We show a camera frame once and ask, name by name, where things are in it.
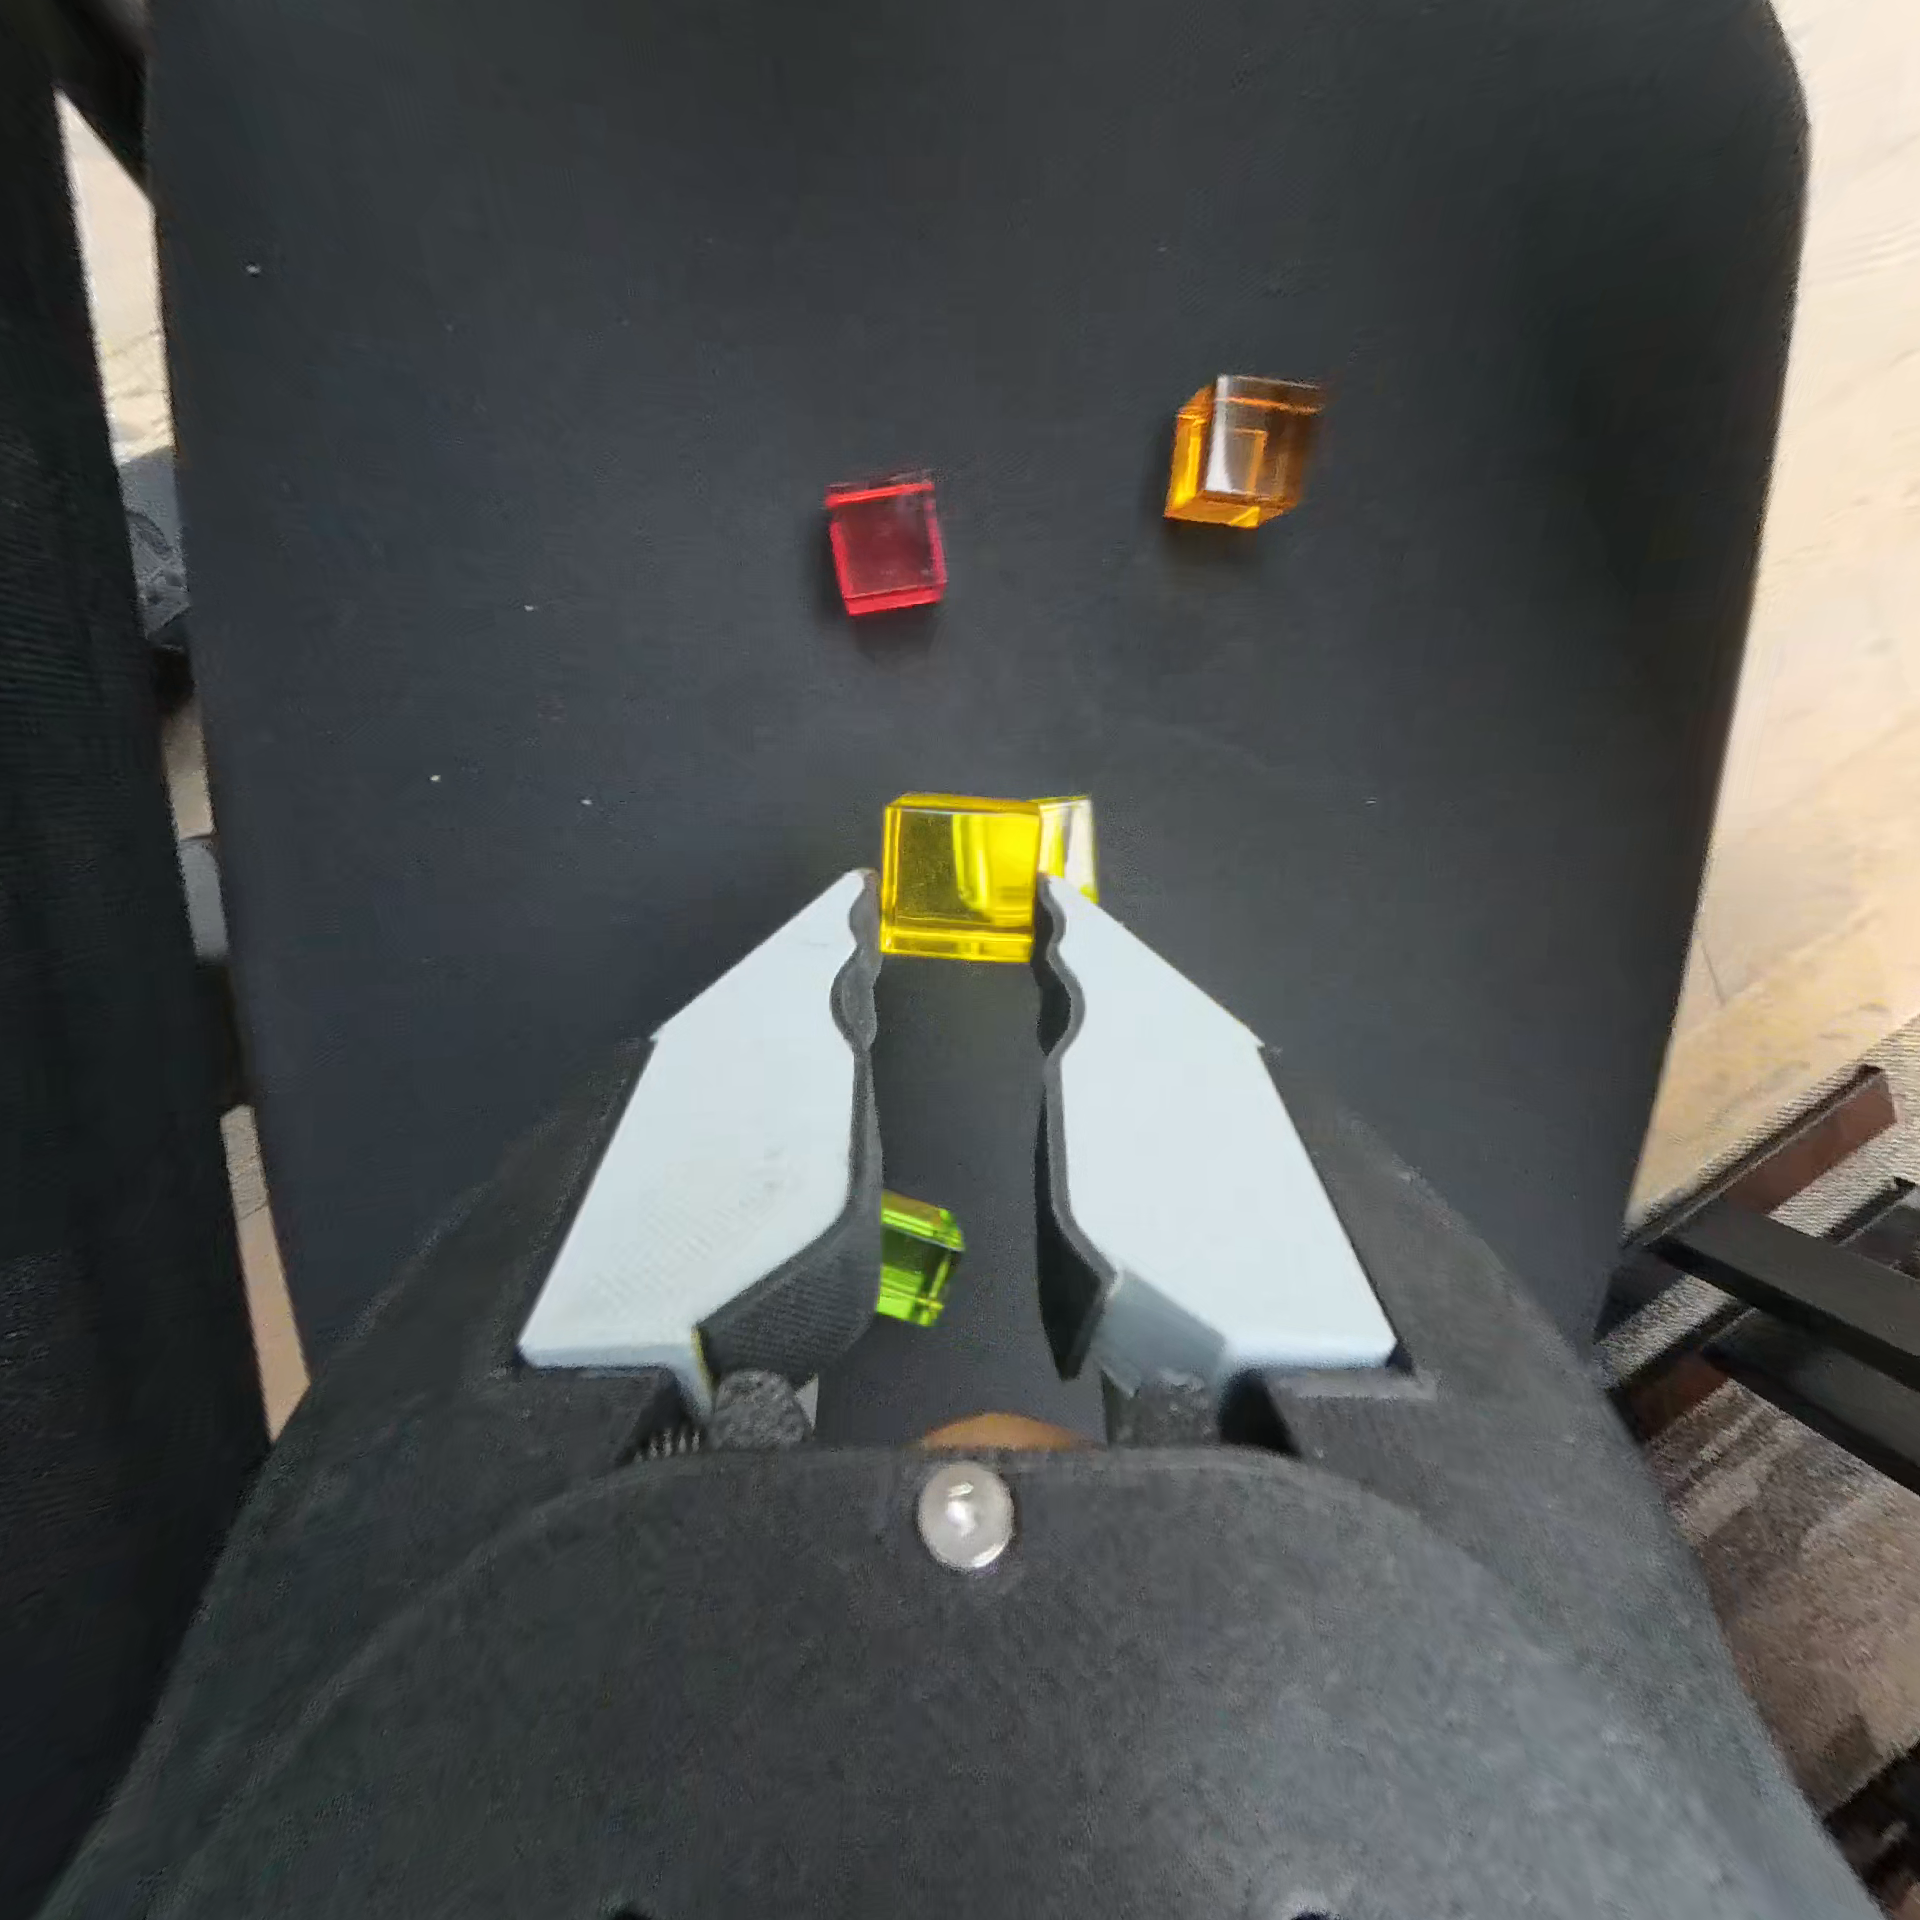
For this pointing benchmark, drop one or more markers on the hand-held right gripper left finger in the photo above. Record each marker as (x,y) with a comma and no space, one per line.
(720,1184)

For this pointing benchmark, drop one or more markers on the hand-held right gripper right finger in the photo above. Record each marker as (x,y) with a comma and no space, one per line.
(1199,1184)

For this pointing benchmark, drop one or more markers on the green transparent cube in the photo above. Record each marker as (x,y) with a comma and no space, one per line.
(920,1261)

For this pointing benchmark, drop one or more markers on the yellow transparent cube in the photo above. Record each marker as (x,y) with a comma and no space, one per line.
(1069,840)
(960,886)

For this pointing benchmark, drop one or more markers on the red transparent cube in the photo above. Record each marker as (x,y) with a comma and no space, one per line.
(888,548)

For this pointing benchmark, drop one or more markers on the orange transparent cube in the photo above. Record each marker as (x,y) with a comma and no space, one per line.
(1231,465)

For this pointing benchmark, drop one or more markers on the grey patterned rug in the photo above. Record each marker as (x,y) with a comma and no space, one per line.
(1801,1621)

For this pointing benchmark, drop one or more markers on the black office chair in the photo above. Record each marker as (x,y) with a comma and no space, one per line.
(601,375)

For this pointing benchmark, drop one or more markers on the black metal table frame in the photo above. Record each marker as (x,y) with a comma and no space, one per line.
(1784,1277)

